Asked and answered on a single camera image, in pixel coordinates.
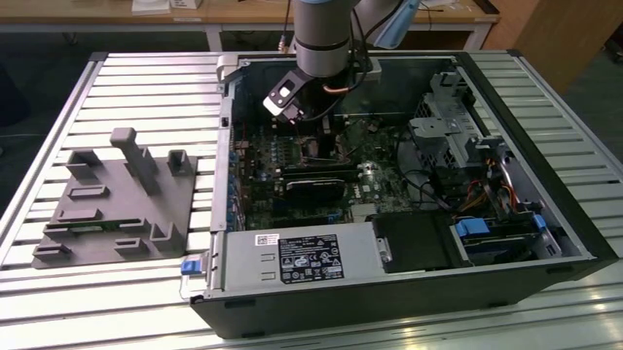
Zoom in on black PC case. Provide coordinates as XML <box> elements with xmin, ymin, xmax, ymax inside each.
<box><xmin>189</xmin><ymin>50</ymin><xmax>620</xmax><ymax>340</ymax></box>

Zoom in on wooden desk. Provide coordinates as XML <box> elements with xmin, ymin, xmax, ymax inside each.
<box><xmin>0</xmin><ymin>0</ymin><xmax>500</xmax><ymax>50</ymax></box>

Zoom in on wooden cabinet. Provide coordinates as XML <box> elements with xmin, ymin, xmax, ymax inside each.
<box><xmin>484</xmin><ymin>0</ymin><xmax>623</xmax><ymax>94</ymax></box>

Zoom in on black camera cable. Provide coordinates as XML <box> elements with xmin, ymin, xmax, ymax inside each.
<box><xmin>305</xmin><ymin>36</ymin><xmax>376</xmax><ymax>121</ymax></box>

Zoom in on black plastic shroud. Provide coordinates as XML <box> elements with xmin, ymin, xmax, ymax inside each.
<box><xmin>364</xmin><ymin>211</ymin><xmax>470</xmax><ymax>274</ymax></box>

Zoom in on black expansion slot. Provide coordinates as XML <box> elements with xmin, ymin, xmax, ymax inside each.
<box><xmin>281</xmin><ymin>163</ymin><xmax>361</xmax><ymax>180</ymax></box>

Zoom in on CPU socket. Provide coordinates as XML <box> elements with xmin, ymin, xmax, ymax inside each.
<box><xmin>297</xmin><ymin>135</ymin><xmax>350</xmax><ymax>164</ymax></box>

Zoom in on grey metal drive cage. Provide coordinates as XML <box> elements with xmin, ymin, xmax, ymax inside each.
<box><xmin>406</xmin><ymin>71</ymin><xmax>512</xmax><ymax>171</ymax></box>

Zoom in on white cardboard box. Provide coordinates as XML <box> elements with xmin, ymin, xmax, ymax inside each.
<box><xmin>131</xmin><ymin>0</ymin><xmax>171</xmax><ymax>15</ymax></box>

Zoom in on grey power supply unit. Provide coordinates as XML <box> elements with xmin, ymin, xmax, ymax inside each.
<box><xmin>206</xmin><ymin>221</ymin><xmax>393</xmax><ymax>292</ymax></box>

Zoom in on blue disk carrier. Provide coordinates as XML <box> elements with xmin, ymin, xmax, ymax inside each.
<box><xmin>452</xmin><ymin>217</ymin><xmax>541</xmax><ymax>262</ymax></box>

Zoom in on green motherboard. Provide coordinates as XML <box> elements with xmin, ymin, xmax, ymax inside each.
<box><xmin>230</xmin><ymin>116</ymin><xmax>418</xmax><ymax>233</ymax></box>

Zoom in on grey parts rack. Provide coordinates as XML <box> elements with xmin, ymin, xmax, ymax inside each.
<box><xmin>29</xmin><ymin>127</ymin><xmax>201</xmax><ymax>271</ymax></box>

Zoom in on black graphics card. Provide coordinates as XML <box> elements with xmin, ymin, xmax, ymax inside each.
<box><xmin>284</xmin><ymin>176</ymin><xmax>344</xmax><ymax>203</ymax></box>

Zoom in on pale blue teach pendant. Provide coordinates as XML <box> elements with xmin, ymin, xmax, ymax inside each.
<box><xmin>373</xmin><ymin>0</ymin><xmax>418</xmax><ymax>48</ymax></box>

